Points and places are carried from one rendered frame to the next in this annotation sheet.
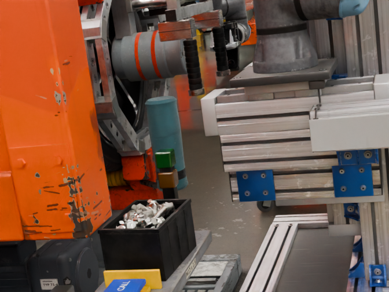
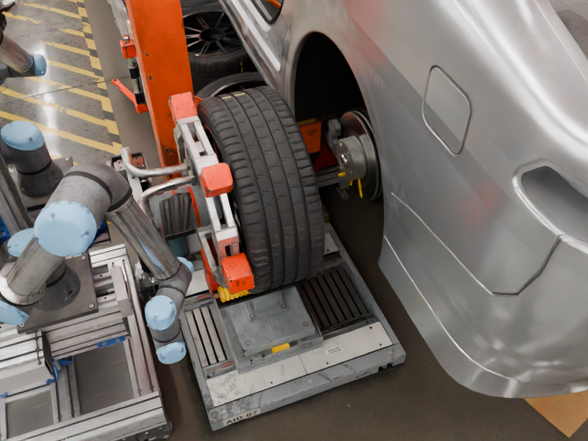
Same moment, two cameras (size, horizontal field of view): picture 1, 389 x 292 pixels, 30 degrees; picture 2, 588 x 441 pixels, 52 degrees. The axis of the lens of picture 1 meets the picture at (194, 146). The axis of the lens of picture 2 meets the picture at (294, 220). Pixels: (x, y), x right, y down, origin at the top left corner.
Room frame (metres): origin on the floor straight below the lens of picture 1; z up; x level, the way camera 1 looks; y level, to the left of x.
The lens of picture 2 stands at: (3.43, -0.46, 2.25)
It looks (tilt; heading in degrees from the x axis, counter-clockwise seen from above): 47 degrees down; 143
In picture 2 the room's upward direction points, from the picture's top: straight up
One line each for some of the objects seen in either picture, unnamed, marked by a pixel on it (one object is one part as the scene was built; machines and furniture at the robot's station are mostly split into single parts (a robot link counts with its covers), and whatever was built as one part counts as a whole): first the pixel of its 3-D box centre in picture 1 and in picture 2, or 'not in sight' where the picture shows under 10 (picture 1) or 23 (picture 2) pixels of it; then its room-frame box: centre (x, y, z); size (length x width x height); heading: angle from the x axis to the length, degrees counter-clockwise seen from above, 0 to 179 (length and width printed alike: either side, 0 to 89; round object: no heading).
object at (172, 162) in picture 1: (165, 158); not in sight; (1.69, 0.07, 0.64); 0.04 x 0.04 x 0.04; 74
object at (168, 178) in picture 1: (168, 178); not in sight; (1.69, 0.07, 0.59); 0.04 x 0.04 x 0.04; 74
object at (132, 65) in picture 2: not in sight; (135, 74); (0.50, 0.61, 0.30); 0.09 x 0.05 x 0.50; 164
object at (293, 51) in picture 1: (283, 46); (37, 171); (1.69, -0.23, 0.87); 0.15 x 0.15 x 0.10
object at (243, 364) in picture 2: not in sight; (261, 307); (2.17, 0.33, 0.13); 0.50 x 0.36 x 0.10; 164
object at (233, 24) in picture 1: (228, 35); (155, 294); (2.38, -0.16, 0.86); 0.12 x 0.08 x 0.09; 164
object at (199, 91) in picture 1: (193, 65); not in sight; (1.92, -0.02, 0.83); 0.04 x 0.04 x 0.16
